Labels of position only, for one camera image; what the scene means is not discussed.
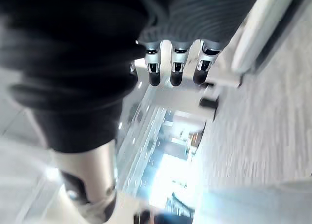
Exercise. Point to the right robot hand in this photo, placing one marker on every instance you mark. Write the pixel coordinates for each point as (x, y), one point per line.
(73, 63)

